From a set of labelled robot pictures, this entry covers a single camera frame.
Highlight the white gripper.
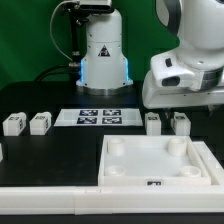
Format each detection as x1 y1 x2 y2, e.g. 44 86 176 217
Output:
142 71 224 109

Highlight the white square table top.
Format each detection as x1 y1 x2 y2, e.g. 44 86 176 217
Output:
98 135 212 186

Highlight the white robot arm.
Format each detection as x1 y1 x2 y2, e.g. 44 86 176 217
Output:
77 0 224 109

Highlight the white L-shaped obstacle fence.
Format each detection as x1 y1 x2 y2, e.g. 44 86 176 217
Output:
0 142 224 215

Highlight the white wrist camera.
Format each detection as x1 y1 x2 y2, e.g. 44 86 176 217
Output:
151 50 202 91

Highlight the black cable bundle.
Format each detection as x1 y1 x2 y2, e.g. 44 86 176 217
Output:
34 64 81 83

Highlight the white marker base plate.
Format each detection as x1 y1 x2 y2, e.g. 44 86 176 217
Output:
55 108 143 127

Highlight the grey cable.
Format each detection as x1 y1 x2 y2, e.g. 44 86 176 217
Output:
49 0 81 63

